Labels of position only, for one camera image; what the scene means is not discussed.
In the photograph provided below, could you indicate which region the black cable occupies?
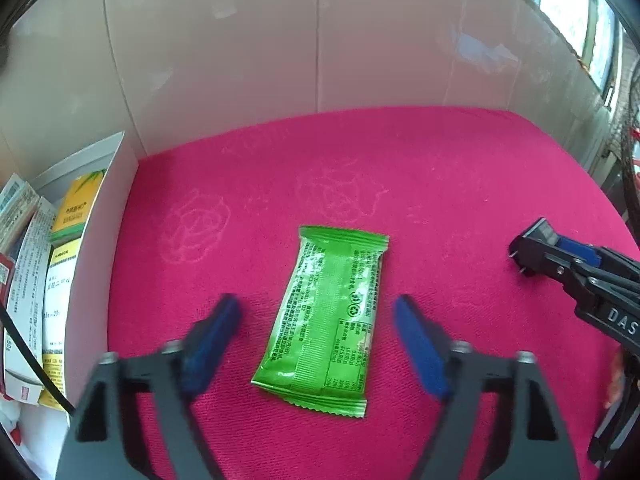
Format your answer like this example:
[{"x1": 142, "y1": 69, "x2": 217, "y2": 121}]
[{"x1": 0, "y1": 305, "x2": 76, "y2": 416}]

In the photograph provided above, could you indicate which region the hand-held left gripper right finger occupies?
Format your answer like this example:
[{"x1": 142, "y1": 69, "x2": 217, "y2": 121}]
[{"x1": 392, "y1": 294, "x2": 581, "y2": 480}]

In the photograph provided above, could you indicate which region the yellow white medicine box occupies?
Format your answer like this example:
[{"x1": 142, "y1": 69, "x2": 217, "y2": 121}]
[{"x1": 37, "y1": 237, "x2": 83, "y2": 411}]

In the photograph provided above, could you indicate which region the green snack packet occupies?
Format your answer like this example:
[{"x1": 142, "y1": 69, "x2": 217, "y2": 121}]
[{"x1": 250, "y1": 225, "x2": 391, "y2": 418}]

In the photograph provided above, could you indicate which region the window security grille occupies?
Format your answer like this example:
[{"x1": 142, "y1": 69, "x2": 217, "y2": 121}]
[{"x1": 492, "y1": 0, "x2": 621, "y2": 106}]

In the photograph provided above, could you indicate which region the white box with red label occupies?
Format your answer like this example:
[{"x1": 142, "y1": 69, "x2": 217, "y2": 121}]
[{"x1": 2, "y1": 197, "x2": 58, "y2": 403}]

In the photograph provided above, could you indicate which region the white cardboard box tray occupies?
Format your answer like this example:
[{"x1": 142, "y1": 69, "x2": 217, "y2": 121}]
[{"x1": 0, "y1": 131, "x2": 141, "y2": 480}]

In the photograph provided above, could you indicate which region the magenta towel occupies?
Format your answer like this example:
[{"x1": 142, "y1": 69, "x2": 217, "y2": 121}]
[{"x1": 107, "y1": 105, "x2": 640, "y2": 480}]

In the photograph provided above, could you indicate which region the dark wicker chair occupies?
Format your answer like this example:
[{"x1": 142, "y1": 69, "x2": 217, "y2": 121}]
[{"x1": 607, "y1": 52, "x2": 640, "y2": 241}]

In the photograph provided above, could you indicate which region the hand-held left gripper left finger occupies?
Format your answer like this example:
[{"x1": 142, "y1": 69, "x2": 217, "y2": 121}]
[{"x1": 57, "y1": 291, "x2": 246, "y2": 480}]

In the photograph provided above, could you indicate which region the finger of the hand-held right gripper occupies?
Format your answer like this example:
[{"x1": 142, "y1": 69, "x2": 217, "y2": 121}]
[
  {"x1": 555, "y1": 235, "x2": 640, "y2": 288},
  {"x1": 507, "y1": 217, "x2": 588, "y2": 301}
]

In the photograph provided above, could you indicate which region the person's right hand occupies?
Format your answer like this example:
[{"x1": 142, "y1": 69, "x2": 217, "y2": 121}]
[{"x1": 602, "y1": 347, "x2": 626, "y2": 409}]

